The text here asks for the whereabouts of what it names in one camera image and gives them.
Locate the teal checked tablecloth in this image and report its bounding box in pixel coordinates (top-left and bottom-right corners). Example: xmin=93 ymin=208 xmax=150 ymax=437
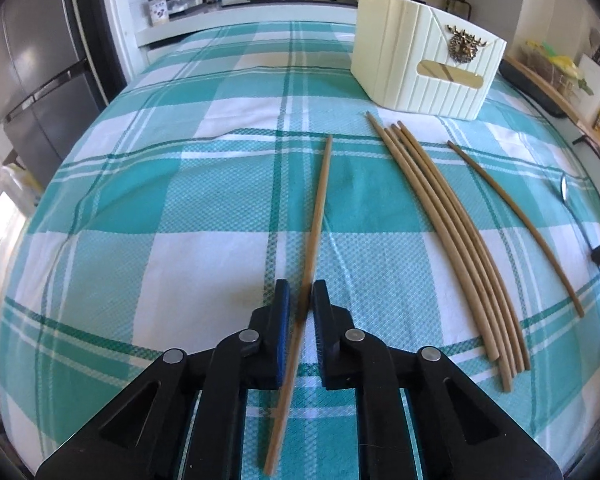
xmin=0 ymin=20 xmax=600 ymax=480

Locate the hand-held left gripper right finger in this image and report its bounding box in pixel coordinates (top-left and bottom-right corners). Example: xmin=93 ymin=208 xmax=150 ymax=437
xmin=311 ymin=279 xmax=566 ymax=480

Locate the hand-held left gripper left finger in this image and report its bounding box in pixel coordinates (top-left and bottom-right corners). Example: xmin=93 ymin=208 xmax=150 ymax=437
xmin=34 ymin=279 xmax=293 ymax=480

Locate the black glass stove top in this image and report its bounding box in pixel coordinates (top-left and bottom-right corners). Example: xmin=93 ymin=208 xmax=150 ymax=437
xmin=222 ymin=0 xmax=361 ymax=9

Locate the white knife block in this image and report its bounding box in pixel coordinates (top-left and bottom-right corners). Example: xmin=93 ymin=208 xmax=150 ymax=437
xmin=577 ymin=52 xmax=600 ymax=126

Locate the wire rack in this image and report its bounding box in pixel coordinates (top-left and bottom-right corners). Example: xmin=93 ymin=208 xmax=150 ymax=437
xmin=520 ymin=42 xmax=581 ymax=96

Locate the black oblong object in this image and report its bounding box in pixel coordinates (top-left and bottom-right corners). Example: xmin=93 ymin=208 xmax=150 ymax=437
xmin=497 ymin=57 xmax=571 ymax=120

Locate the glass press pot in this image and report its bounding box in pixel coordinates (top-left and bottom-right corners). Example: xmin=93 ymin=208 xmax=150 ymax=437
xmin=447 ymin=0 xmax=473 ymax=23

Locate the wooden cutting board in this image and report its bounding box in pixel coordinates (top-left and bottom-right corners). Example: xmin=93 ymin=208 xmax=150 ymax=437
xmin=502 ymin=55 xmax=583 ymax=126

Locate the cream ribbed storage basket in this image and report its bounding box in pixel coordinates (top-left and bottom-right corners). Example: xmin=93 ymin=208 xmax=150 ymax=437
xmin=350 ymin=0 xmax=509 ymax=122

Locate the black pan handle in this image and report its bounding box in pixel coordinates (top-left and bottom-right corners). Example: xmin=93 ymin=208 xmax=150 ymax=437
xmin=572 ymin=135 xmax=600 ymax=171

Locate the grey refrigerator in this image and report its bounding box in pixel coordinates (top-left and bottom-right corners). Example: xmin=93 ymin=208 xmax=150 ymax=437
xmin=0 ymin=0 xmax=111 ymax=191

